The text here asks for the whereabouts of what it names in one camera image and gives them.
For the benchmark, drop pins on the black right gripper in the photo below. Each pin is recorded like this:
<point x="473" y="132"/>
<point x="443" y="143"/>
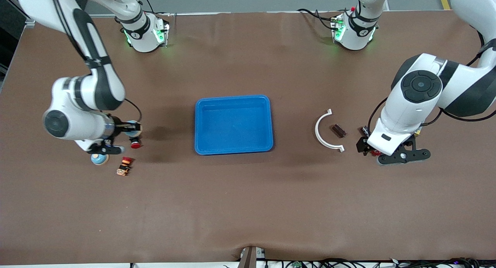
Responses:
<point x="121" y="127"/>

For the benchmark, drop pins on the blue round bell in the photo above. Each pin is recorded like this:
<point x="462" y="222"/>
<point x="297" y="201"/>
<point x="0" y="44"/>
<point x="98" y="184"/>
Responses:
<point x="100" y="159"/>
<point x="135" y="127"/>

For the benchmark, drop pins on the black cylindrical capacitor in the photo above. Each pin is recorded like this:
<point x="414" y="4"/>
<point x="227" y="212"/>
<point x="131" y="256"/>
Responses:
<point x="364" y="131"/>
<point x="338" y="131"/>

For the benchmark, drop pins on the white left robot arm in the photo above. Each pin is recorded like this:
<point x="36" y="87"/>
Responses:
<point x="410" y="105"/>

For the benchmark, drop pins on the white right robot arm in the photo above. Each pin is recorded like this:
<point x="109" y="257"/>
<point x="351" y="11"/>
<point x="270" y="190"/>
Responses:
<point x="77" y="121"/>

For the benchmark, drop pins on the red mushroom emergency button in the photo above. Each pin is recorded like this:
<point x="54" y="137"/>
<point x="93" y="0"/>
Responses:
<point x="135" y="144"/>

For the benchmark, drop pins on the blue plastic tray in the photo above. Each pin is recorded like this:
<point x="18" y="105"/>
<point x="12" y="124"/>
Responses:
<point x="232" y="124"/>

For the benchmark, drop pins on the red orange push switch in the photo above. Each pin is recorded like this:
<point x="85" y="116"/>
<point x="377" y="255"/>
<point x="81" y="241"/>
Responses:
<point x="124" y="166"/>

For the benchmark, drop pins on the white curved bracket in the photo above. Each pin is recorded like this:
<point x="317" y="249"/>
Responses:
<point x="316" y="129"/>

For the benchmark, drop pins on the grey metal table bracket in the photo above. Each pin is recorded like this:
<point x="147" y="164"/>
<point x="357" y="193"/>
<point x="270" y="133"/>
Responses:
<point x="248" y="258"/>

